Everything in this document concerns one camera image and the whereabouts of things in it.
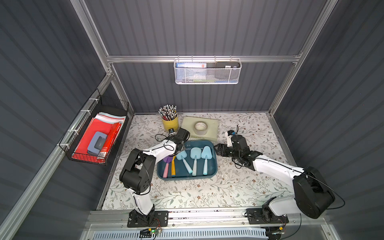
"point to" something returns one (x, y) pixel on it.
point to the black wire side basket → (107, 109)
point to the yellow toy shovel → (173, 167)
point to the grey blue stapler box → (97, 143)
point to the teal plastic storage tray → (198, 160)
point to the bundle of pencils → (168, 112)
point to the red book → (111, 138)
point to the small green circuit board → (147, 233)
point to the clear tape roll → (200, 128)
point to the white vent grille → (156, 234)
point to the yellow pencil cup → (172, 124)
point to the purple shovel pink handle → (167, 160)
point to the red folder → (95, 125)
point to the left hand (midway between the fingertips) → (178, 147)
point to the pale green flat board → (188, 122)
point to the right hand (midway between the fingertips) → (218, 148)
